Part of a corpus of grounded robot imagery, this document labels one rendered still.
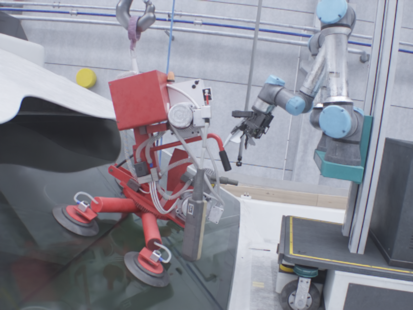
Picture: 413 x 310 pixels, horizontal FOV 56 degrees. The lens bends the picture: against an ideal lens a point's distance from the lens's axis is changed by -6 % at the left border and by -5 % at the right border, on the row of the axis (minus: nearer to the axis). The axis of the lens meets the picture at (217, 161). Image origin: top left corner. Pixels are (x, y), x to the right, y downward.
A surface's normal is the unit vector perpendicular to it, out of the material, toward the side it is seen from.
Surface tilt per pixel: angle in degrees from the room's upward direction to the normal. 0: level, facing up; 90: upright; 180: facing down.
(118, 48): 90
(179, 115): 81
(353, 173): 90
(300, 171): 90
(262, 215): 90
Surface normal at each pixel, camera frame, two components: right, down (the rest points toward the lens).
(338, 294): -0.18, 0.11
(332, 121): -0.55, 0.18
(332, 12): -0.55, -0.09
